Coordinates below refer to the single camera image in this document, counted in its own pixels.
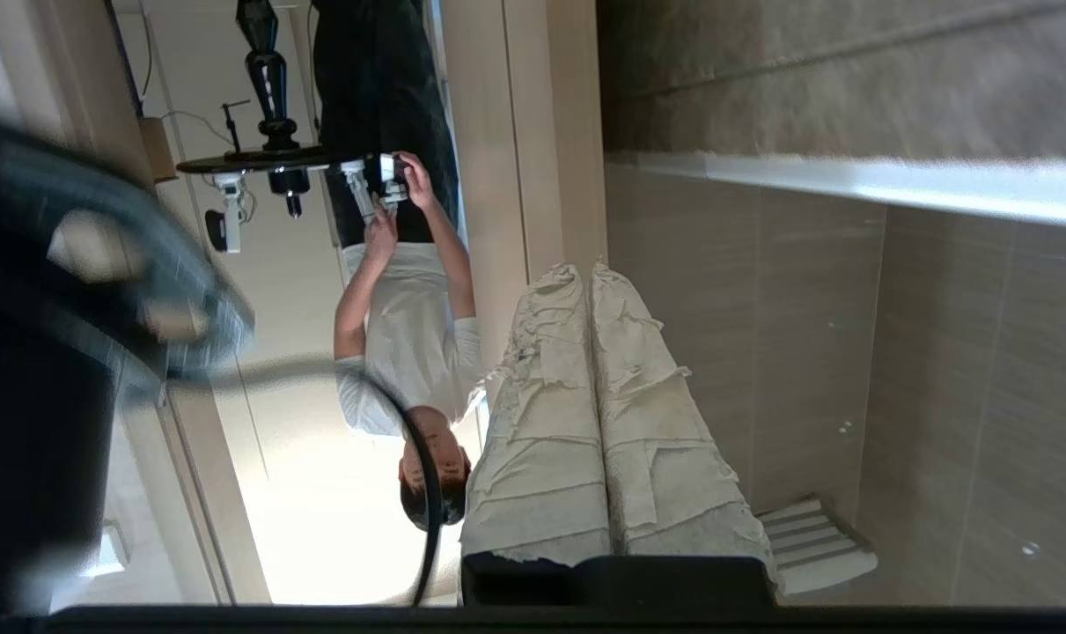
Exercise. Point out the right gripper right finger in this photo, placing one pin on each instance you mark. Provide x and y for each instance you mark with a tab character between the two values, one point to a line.
665	458

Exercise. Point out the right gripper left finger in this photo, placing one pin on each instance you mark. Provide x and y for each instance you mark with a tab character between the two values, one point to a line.
541	440

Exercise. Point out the black white teleoperation controller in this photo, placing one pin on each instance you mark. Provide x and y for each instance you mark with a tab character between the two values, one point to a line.
392	180

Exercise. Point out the white handheld teleoperation controller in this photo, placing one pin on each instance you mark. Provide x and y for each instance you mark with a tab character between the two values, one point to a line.
358	189

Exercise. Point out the person's left forearm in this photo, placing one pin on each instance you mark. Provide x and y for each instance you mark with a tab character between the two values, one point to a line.
356	304

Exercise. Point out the person's right forearm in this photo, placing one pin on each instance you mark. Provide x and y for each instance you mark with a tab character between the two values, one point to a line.
453	264

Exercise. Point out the person's left hand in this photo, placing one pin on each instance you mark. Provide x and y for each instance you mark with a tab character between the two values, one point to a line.
381	236

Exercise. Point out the person's right hand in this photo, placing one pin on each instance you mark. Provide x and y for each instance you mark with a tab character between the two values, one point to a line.
416	180

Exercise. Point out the person in white shirt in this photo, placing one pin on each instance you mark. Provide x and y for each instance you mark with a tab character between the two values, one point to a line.
409	308

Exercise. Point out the white stone ledge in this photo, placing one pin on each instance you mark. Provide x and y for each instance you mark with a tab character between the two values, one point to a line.
849	180

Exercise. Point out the white hanging stand device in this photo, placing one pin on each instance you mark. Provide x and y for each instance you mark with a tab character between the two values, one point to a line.
231	211

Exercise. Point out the black teleoperation stand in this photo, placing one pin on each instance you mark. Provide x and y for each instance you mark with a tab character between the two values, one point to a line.
268	106

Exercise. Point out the beige wooden door frame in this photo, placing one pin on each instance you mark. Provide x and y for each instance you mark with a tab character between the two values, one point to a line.
532	150

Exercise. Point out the small brown wall box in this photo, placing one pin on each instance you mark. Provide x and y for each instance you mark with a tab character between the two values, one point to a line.
157	148

